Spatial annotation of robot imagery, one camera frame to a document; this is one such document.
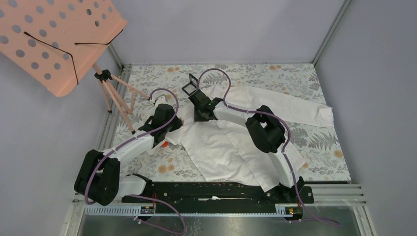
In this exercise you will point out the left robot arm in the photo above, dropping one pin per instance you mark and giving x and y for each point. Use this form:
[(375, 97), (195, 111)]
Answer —
[(99, 179)]

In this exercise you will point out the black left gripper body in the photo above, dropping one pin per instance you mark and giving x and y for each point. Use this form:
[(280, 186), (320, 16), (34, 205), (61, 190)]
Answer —
[(174, 125)]

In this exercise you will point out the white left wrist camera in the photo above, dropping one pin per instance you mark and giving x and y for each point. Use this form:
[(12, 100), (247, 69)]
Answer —
[(161, 100)]

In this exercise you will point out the black brooch box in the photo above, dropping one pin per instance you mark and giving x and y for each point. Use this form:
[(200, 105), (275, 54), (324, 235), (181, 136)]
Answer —
[(191, 86)]

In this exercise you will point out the floral patterned table mat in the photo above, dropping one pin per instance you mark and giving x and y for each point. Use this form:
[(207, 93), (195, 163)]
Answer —
[(322, 157)]

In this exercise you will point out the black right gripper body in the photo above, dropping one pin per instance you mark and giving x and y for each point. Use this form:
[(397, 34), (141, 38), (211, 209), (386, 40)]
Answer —
[(198, 116)]

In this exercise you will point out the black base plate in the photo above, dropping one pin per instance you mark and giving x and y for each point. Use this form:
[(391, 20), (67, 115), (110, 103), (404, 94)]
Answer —
[(215, 197)]

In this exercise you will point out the pink music stand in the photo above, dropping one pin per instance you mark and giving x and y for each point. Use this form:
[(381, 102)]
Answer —
[(58, 41)]

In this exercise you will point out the white shirt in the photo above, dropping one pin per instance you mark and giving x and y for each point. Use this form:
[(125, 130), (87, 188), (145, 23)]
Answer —
[(224, 150)]

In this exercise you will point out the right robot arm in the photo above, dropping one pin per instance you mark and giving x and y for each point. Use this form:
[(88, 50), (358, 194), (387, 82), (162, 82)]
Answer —
[(268, 133)]

